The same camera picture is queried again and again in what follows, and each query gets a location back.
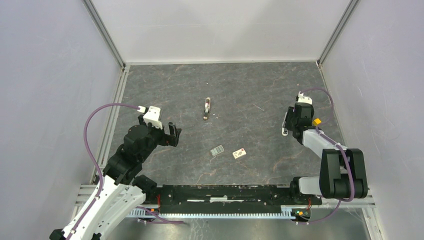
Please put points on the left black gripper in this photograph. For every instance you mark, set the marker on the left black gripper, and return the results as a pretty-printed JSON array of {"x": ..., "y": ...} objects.
[{"x": 171, "y": 139}]

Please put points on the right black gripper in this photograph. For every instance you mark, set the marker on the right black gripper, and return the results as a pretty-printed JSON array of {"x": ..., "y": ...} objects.
[{"x": 290, "y": 113}]

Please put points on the white plastic hook piece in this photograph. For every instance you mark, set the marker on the white plastic hook piece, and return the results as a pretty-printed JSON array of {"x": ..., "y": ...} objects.
[{"x": 284, "y": 130}]

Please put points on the staples tray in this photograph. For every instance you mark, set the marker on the staples tray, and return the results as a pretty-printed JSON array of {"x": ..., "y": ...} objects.
[{"x": 217, "y": 150}]

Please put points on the small white staples box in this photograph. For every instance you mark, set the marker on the small white staples box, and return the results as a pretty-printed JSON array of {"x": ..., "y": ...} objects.
[{"x": 239, "y": 153}]

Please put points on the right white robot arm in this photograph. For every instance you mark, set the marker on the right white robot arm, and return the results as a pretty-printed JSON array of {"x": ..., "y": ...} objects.
[{"x": 342, "y": 173}]

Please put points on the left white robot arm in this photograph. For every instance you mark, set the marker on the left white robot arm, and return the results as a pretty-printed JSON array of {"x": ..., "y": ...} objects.
[{"x": 121, "y": 188}]

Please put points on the yellow cube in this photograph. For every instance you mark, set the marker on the yellow cube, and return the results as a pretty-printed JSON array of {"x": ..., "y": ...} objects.
[{"x": 316, "y": 122}]

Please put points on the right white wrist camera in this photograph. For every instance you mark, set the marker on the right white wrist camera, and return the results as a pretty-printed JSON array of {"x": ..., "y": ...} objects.
[{"x": 303, "y": 99}]

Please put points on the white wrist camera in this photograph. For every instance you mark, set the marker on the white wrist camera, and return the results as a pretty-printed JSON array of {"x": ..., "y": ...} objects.
[
  {"x": 303, "y": 99},
  {"x": 151, "y": 115}
]

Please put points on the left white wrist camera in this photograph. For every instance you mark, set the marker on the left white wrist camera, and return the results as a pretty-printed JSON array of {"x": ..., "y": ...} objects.
[{"x": 151, "y": 115}]

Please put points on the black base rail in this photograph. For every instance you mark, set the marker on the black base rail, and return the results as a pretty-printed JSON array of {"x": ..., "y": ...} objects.
[{"x": 227, "y": 199}]

